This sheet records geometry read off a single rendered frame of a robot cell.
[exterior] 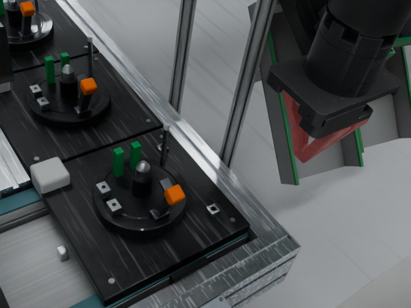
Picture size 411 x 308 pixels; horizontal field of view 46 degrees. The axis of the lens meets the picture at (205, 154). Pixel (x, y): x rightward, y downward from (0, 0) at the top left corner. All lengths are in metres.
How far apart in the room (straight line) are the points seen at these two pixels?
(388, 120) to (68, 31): 0.66
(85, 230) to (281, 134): 0.32
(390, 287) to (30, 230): 0.59
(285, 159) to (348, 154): 0.13
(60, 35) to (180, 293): 0.61
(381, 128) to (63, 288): 0.60
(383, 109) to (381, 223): 0.21
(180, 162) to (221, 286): 0.22
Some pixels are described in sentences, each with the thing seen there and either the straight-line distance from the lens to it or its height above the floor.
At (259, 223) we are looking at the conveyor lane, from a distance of 0.75.
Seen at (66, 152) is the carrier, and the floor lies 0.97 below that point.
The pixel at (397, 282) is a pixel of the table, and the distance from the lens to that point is 0.91.
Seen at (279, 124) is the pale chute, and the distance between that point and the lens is 0.75.
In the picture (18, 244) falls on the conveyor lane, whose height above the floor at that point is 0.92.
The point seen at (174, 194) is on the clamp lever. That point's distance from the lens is 0.62.
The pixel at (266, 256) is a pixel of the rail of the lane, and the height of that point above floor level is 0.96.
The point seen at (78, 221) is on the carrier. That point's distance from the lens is 0.71.
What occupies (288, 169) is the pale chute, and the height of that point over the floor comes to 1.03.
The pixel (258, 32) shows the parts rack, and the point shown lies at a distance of 0.70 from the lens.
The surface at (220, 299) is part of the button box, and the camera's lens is 0.67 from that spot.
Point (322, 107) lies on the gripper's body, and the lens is 0.38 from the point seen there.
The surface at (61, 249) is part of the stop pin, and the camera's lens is 0.73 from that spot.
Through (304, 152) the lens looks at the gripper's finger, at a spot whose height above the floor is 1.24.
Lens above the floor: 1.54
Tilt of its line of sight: 45 degrees down
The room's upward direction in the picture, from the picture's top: 12 degrees clockwise
